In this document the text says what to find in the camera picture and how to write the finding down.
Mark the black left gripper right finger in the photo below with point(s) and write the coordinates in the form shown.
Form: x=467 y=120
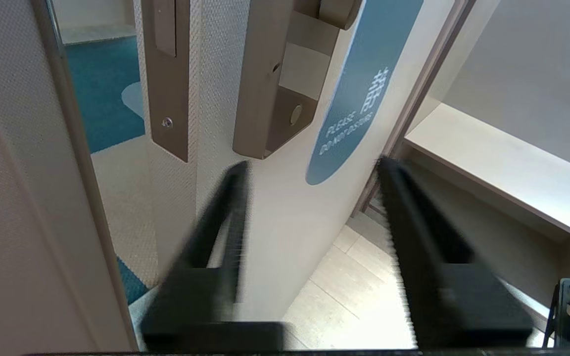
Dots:
x=463 y=301

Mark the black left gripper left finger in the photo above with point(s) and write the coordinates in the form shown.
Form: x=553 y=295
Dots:
x=206 y=306

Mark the white and blue door hanger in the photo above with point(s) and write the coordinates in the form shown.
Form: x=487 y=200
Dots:
x=364 y=74

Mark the white room door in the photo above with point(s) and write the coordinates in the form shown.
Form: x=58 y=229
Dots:
x=285 y=212

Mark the brown door edge faceplate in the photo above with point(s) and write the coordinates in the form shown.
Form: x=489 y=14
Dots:
x=171 y=99

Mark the brown door lock plate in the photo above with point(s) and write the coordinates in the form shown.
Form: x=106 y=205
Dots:
x=260 y=74

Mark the pale wardrobe shelf board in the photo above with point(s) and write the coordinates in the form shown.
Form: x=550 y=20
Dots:
x=502 y=163

